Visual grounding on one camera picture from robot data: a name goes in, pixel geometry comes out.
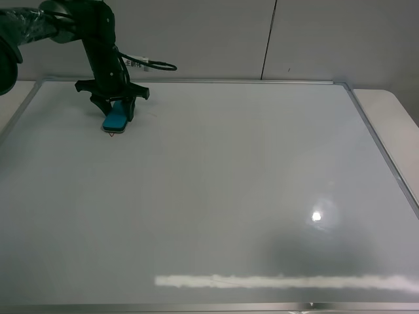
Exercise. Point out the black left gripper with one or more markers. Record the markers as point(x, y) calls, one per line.
point(110, 81)

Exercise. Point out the teal whiteboard eraser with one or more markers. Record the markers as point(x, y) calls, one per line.
point(116, 121)

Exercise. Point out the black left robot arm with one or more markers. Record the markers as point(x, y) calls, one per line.
point(91, 22)

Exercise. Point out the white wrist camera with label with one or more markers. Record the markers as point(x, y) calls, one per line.
point(137, 62)

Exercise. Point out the white whiteboard with aluminium frame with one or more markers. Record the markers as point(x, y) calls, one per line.
point(218, 197)

